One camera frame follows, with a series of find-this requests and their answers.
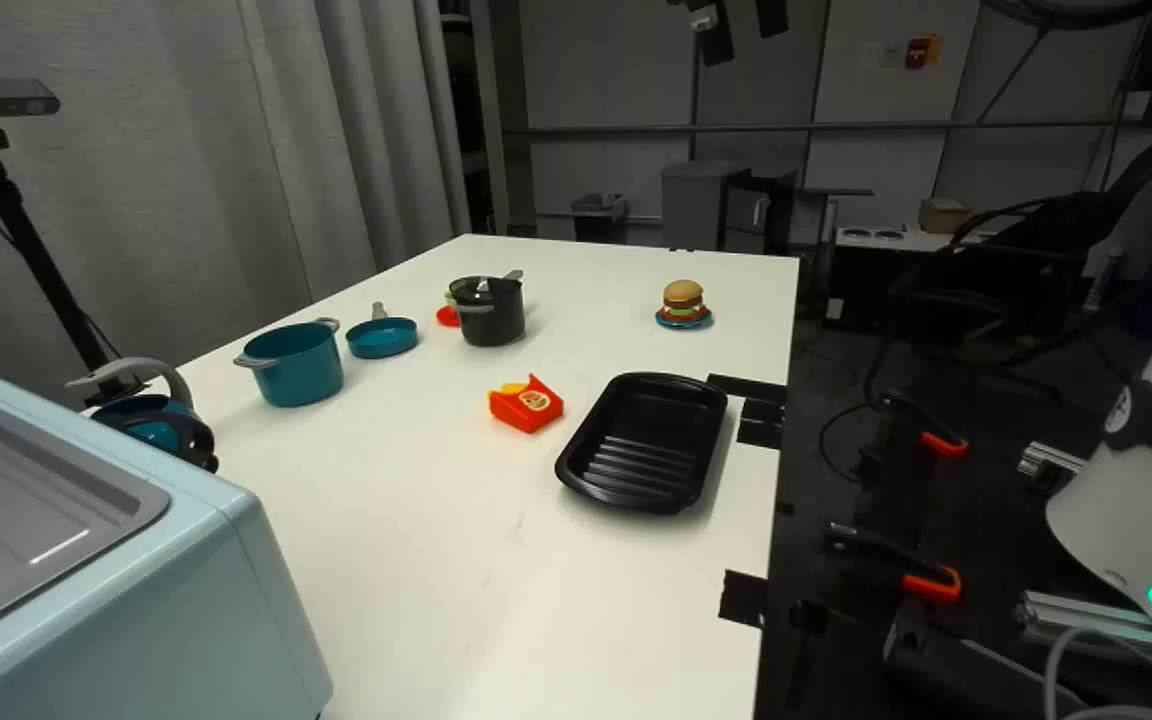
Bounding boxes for clear glass pot lid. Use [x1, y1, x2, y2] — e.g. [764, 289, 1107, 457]
[447, 268, 526, 313]

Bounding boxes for black toy pot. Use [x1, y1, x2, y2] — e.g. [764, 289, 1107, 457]
[445, 271, 533, 351]

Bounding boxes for black ribbed grill pan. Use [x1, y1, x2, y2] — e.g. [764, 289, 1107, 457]
[553, 368, 730, 520]

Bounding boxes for teal toy pot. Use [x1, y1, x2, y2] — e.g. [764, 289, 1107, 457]
[232, 315, 349, 413]

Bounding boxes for red toy fries box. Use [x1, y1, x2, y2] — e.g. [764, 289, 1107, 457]
[484, 370, 567, 435]

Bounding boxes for small teal plate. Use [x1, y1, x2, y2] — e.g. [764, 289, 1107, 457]
[650, 307, 715, 337]

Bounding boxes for toy hamburger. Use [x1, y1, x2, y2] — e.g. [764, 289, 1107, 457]
[655, 276, 711, 323]

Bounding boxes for large black tape square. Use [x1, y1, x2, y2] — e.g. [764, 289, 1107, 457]
[707, 370, 791, 404]

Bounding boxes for small black tape square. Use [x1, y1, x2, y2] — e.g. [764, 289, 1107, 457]
[730, 419, 791, 451]
[730, 395, 791, 427]

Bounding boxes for black tape strip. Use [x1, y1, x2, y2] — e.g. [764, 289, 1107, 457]
[715, 568, 773, 630]

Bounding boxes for black clamp orange tip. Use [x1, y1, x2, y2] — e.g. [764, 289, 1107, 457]
[880, 387, 976, 466]
[827, 520, 969, 608]

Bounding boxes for grey curtain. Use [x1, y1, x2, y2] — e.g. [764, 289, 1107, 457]
[0, 0, 476, 404]

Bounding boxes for teal toy kettle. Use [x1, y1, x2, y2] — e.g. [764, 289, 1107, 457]
[62, 355, 218, 477]

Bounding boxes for black office chair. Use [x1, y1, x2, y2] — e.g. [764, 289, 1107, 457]
[886, 134, 1152, 378]

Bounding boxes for light blue toy oven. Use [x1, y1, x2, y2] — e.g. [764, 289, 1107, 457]
[0, 351, 336, 720]

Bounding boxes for black camera tripod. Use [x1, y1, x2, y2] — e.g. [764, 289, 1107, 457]
[0, 75, 120, 384]

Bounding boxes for grey cable bundle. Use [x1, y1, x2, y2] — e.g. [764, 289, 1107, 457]
[1015, 588, 1152, 720]

